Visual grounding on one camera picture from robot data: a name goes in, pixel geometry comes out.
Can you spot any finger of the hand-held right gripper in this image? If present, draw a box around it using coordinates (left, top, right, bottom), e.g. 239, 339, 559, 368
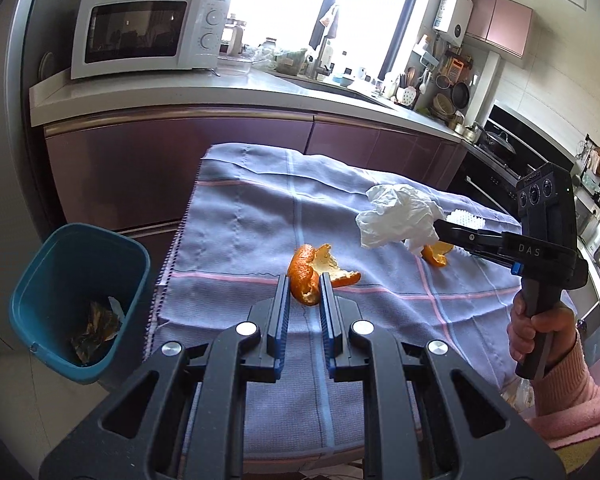
467, 250, 523, 276
432, 219, 503, 256

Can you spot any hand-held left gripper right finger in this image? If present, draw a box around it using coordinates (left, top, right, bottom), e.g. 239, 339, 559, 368
319, 272, 567, 480

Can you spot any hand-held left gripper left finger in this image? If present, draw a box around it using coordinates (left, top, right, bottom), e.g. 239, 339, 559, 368
39, 274, 292, 480

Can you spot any large orange peel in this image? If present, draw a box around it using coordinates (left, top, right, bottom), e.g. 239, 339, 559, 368
286, 243, 362, 307

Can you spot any white tissue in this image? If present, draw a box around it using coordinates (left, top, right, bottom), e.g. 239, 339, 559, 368
355, 184, 448, 256

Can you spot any large gold snack wrapper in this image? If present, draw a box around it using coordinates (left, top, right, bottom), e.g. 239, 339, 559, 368
70, 300, 126, 365

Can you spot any teal plastic bin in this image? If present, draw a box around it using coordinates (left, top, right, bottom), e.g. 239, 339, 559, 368
8, 223, 151, 385

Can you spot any person's right forearm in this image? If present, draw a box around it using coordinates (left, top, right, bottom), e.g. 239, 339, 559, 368
522, 332, 600, 453

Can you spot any person's right hand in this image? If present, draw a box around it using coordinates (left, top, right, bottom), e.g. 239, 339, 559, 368
507, 291, 579, 367

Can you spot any flat white foam fruit net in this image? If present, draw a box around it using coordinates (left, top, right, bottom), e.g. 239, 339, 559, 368
447, 208, 486, 231

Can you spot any small orange peel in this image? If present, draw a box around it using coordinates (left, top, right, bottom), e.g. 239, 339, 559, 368
420, 240, 455, 267

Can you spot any black built-in oven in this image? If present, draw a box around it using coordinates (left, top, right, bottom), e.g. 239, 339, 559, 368
447, 145, 526, 221

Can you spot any blue checked cloth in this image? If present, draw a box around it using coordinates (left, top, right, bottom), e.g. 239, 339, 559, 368
147, 142, 531, 456

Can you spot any wok with lid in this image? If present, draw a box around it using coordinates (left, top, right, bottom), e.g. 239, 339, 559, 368
477, 130, 517, 156

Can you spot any black range hood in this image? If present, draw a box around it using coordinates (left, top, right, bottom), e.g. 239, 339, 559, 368
482, 105, 576, 176

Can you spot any small metal kettle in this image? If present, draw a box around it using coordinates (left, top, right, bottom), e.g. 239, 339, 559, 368
454, 122, 483, 142

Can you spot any black hanging frying pan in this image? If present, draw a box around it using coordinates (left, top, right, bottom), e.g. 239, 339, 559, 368
451, 81, 472, 109

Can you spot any kitchen counter with maroon cabinets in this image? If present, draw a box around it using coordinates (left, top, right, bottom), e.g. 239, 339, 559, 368
28, 67, 473, 241

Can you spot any white water heater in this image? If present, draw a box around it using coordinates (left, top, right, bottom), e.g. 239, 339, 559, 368
432, 0, 474, 48

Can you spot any kitchen window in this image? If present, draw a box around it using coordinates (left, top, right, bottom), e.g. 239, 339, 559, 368
212, 0, 438, 81

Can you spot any glass food container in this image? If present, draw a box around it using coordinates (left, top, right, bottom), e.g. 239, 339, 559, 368
216, 54, 253, 76

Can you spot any pile of clear plastic bags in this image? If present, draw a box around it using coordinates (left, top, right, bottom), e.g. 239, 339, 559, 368
252, 37, 308, 73

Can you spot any white microwave oven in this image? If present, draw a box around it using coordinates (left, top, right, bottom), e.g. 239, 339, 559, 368
70, 0, 229, 81

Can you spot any grey refrigerator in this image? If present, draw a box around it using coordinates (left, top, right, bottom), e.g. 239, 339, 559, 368
0, 0, 81, 241

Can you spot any wall-mounted storage shelf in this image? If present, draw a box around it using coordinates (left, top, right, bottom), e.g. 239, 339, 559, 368
412, 35, 441, 68

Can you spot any pink wall cabinet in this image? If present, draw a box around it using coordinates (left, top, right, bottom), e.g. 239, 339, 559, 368
464, 0, 534, 58

